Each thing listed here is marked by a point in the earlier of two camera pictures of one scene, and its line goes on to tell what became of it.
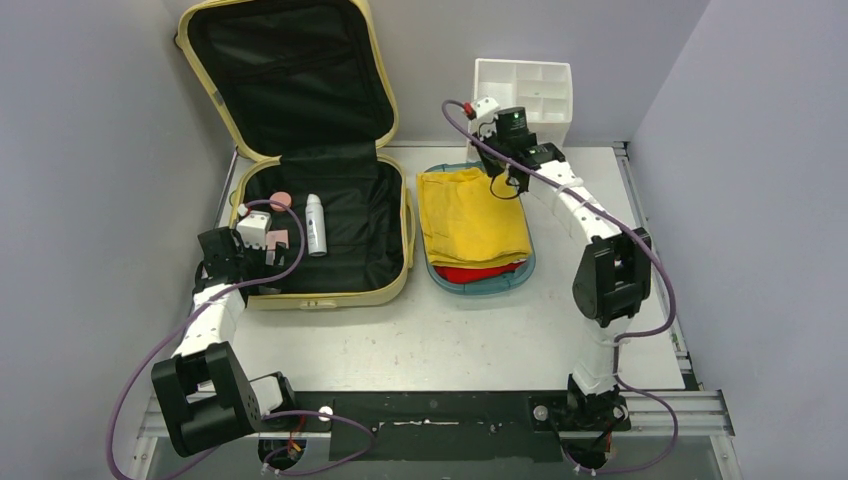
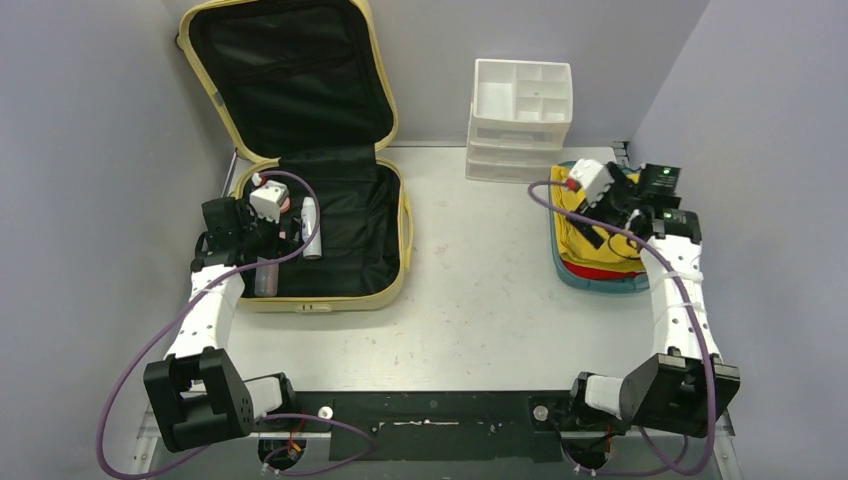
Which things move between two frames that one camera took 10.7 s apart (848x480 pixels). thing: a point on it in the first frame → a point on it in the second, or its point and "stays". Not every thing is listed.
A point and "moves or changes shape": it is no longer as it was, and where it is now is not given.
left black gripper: [264, 270] → [280, 246]
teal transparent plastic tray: [527, 276] moves or changes shape
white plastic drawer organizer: [543, 89] stays
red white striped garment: [464, 275] moves or changes shape
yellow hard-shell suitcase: [305, 86] stays
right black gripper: [499, 163] → [597, 216]
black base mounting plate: [435, 426] stays
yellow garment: [472, 217] moves or changes shape
